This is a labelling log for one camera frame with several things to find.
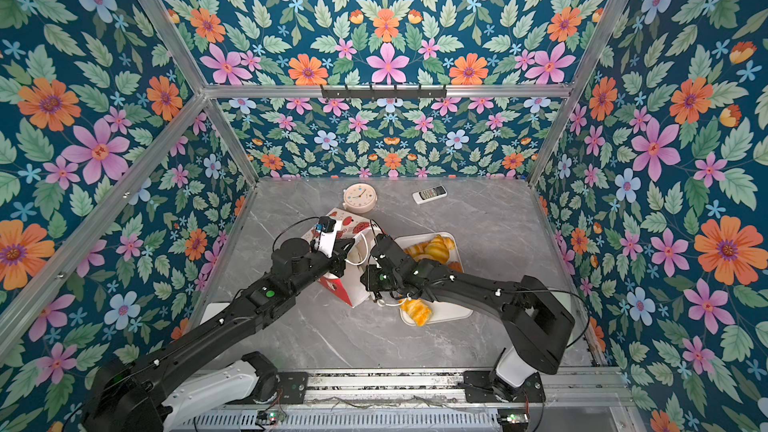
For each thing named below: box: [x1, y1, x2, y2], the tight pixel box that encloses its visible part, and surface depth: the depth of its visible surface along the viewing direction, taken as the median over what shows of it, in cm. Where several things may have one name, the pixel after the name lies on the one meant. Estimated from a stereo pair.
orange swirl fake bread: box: [399, 298, 433, 327], surface depth 83 cm
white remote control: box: [412, 185, 448, 205], surface depth 117 cm
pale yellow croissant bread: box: [414, 234, 455, 264], surface depth 95 cm
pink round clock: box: [342, 183, 378, 213], surface depth 113 cm
